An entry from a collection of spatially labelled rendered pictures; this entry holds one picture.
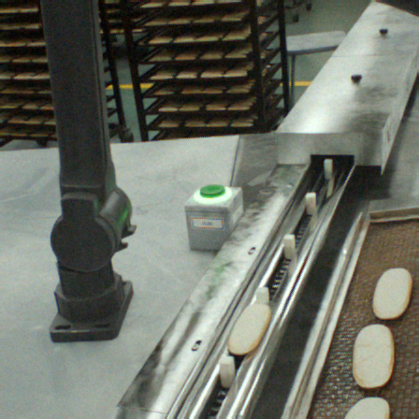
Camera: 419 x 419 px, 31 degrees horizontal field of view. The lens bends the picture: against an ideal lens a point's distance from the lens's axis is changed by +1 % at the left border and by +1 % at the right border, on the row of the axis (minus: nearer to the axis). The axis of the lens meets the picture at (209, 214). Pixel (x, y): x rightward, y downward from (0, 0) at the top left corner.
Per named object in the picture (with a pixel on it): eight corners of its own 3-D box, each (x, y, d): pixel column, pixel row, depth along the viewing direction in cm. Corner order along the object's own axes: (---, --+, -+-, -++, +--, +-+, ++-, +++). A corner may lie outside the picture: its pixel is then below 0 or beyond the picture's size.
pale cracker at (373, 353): (355, 329, 75) (353, 320, 75) (395, 325, 74) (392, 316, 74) (351, 392, 67) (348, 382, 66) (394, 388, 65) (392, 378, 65)
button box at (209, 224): (207, 246, 119) (198, 182, 115) (253, 249, 117) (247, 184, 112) (189, 271, 112) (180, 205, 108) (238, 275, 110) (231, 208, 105)
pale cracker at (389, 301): (380, 273, 85) (378, 264, 84) (414, 270, 83) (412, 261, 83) (368, 322, 76) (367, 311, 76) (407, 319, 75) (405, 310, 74)
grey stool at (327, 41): (358, 130, 393) (356, 43, 373) (289, 137, 394) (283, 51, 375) (346, 109, 425) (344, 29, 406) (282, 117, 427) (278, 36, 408)
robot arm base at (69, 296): (74, 292, 104) (49, 342, 93) (63, 240, 100) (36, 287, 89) (135, 289, 102) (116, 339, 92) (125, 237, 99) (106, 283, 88)
